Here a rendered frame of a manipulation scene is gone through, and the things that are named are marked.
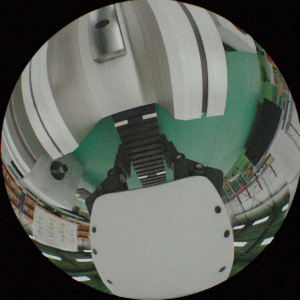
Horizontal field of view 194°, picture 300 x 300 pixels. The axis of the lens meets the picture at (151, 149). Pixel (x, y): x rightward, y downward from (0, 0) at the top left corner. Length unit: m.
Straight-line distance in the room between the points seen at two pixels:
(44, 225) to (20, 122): 2.91
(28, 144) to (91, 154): 0.11
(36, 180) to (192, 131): 0.25
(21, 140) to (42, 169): 0.06
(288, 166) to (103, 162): 0.56
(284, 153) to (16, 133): 0.60
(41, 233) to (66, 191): 2.90
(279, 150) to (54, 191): 0.58
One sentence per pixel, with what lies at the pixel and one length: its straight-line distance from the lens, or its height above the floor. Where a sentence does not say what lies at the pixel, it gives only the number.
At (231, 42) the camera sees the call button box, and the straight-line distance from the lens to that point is 0.16.
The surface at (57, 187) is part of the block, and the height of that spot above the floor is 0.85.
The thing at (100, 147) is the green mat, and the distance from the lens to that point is 0.16.
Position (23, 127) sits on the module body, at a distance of 0.17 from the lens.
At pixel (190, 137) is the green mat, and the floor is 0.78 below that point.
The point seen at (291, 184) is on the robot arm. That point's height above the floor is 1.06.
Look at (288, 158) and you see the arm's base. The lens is 0.45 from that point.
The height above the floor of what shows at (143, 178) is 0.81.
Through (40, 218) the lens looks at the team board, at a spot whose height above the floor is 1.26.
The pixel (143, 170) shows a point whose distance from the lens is 0.15.
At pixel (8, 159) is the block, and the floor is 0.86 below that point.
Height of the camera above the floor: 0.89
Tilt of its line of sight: 49 degrees down
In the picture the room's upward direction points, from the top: 167 degrees clockwise
